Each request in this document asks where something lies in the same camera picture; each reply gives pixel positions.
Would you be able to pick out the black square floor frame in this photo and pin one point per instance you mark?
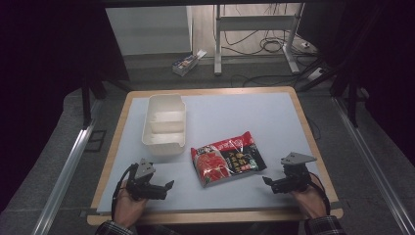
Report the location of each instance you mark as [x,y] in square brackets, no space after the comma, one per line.
[95,141]

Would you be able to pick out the black stand leg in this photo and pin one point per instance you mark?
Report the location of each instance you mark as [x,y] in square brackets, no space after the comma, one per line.
[86,101]
[351,101]

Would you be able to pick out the red and black noodle packet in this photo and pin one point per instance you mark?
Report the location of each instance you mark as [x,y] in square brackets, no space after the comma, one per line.
[228,160]

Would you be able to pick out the white power strip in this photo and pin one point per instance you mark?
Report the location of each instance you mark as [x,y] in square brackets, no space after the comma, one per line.
[316,73]

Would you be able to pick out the white divided storage box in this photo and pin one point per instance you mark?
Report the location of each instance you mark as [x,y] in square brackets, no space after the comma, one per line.
[164,125]

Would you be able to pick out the person's right hand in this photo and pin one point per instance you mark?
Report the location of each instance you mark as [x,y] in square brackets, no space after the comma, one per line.
[310,202]

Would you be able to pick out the small printed cardboard box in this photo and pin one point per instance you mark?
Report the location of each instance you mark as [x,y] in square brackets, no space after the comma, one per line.
[187,62]

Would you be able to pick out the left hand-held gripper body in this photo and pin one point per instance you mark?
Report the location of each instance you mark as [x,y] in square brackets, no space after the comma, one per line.
[140,182]

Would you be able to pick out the white panel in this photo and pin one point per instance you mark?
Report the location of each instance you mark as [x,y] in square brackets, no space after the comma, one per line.
[148,29]

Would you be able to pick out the aluminium floor rail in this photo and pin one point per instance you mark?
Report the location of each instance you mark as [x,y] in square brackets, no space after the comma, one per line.
[65,173]
[375,163]

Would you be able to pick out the white metal desk frame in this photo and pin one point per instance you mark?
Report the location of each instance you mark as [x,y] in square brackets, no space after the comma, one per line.
[254,23]

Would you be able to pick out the person's left hand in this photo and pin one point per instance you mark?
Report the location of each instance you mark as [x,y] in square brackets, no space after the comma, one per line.
[129,209]

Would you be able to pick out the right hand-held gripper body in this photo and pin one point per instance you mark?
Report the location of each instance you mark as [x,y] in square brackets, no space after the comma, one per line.
[295,176]

